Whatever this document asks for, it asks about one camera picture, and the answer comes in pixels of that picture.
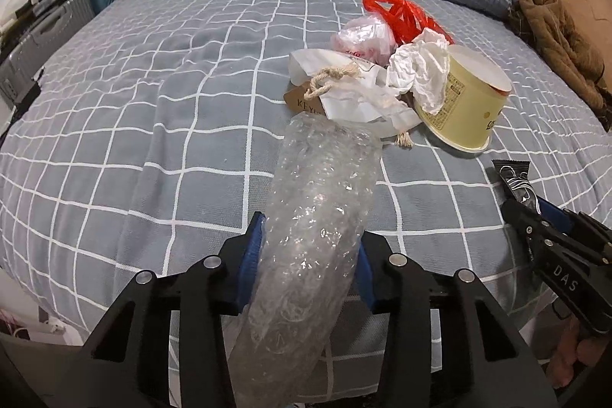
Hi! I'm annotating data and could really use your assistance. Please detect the red plastic bag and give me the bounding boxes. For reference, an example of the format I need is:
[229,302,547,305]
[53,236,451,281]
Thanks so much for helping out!
[362,0,455,46]

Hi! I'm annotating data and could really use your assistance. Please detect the person's right hand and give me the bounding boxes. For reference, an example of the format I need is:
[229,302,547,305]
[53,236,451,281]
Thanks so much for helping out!
[545,326,599,390]

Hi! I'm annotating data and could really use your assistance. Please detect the white power strip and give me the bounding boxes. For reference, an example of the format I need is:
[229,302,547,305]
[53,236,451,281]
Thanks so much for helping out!
[14,317,70,337]

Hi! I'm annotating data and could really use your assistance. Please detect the white tissue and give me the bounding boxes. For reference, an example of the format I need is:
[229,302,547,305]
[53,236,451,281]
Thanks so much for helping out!
[387,28,452,115]

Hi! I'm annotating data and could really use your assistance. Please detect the cream paper bowl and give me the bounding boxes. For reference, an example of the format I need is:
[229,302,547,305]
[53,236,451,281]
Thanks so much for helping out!
[412,45,511,153]

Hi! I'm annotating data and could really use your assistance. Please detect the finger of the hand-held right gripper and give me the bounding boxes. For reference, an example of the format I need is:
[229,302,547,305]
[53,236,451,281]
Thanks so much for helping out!
[500,199,555,249]
[534,195,612,265]

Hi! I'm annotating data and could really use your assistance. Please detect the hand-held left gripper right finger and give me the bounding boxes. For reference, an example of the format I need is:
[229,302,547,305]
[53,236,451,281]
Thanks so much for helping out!
[355,230,559,408]

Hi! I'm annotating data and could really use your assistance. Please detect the clear plastic bag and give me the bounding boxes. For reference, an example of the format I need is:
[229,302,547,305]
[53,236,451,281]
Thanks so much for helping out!
[331,17,397,67]

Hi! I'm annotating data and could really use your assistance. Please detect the black snack wrapper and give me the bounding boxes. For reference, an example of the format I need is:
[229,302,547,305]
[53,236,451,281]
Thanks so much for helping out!
[492,159,543,214]

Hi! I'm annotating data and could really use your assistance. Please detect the brown padded jacket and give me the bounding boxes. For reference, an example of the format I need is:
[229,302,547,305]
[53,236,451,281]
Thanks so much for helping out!
[507,0,612,129]

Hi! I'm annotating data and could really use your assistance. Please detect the grey checked bed sheet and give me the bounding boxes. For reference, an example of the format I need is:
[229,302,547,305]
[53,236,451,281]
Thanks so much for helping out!
[0,0,609,377]

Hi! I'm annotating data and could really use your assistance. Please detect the clear bubble wrap roll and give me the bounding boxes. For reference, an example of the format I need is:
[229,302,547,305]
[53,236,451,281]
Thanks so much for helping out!
[225,112,384,408]

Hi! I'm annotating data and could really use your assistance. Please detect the brown paper tag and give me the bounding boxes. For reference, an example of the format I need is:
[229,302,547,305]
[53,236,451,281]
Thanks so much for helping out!
[284,84,328,118]

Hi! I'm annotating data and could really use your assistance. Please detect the black charger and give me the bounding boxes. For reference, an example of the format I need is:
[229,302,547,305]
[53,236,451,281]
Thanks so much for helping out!
[10,68,46,115]

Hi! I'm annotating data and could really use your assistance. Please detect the grey hard suitcase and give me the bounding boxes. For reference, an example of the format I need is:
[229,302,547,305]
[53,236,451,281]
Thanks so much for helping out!
[0,0,96,103]

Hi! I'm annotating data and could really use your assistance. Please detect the white paper bag rope handles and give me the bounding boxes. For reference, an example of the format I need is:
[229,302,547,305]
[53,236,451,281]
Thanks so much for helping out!
[288,49,424,148]

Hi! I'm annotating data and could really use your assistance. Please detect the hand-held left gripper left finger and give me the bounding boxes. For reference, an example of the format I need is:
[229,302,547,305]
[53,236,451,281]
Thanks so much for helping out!
[83,211,269,408]

